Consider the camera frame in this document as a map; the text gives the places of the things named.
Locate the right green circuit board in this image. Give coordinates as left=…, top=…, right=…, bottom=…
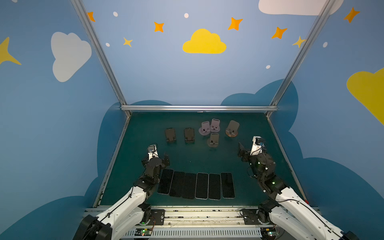
left=260, top=228, right=278, bottom=240

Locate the back horizontal aluminium bar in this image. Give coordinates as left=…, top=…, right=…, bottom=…
left=121, top=105, right=278, bottom=112

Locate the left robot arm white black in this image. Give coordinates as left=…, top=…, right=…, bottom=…
left=73, top=153, right=170, bottom=240

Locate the aluminium frame post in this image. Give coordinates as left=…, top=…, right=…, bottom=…
left=266, top=0, right=337, bottom=119
left=71, top=0, right=127, bottom=107

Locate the black stand purple phone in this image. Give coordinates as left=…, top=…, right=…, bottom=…
left=184, top=128, right=195, bottom=143

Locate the grey round stand blue phone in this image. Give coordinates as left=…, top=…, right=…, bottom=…
left=207, top=133, right=220, bottom=148

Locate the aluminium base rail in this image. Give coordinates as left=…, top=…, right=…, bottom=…
left=80, top=205, right=334, bottom=240

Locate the black stand far left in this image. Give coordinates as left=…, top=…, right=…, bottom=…
left=165, top=128, right=177, bottom=143

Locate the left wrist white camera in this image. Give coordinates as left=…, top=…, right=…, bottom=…
left=148, top=144, right=159, bottom=160

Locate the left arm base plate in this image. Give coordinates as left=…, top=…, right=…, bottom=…
left=140, top=209, right=165, bottom=226

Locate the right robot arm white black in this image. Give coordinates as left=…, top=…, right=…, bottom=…
left=238, top=136, right=358, bottom=240

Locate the grey phone stand emptied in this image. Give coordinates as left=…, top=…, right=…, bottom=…
left=199, top=121, right=211, bottom=136

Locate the right aluminium frame post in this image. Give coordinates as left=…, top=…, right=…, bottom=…
left=266, top=0, right=337, bottom=119

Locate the wooden round phone stand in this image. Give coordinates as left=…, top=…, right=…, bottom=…
left=225, top=120, right=240, bottom=138

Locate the green circuit board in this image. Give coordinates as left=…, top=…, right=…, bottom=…
left=134, top=229, right=153, bottom=237
left=260, top=228, right=278, bottom=240

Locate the wrist white camera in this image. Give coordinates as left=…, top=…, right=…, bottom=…
left=148, top=144, right=159, bottom=160
left=250, top=136, right=267, bottom=156

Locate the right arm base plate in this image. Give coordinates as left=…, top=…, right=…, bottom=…
left=240, top=209, right=271, bottom=225

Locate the white phone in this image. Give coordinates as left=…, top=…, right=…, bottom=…
left=195, top=173, right=209, bottom=200

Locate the dark phone grey stand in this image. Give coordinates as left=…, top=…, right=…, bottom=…
left=182, top=173, right=197, bottom=199

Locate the left aluminium frame post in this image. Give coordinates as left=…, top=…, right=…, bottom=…
left=71, top=0, right=127, bottom=107

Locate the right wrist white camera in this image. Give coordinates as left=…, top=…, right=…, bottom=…
left=250, top=136, right=267, bottom=156

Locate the black phone wooden stand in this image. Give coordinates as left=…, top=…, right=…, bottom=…
left=208, top=174, right=221, bottom=200

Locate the left green circuit board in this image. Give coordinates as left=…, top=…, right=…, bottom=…
left=134, top=229, right=153, bottom=237

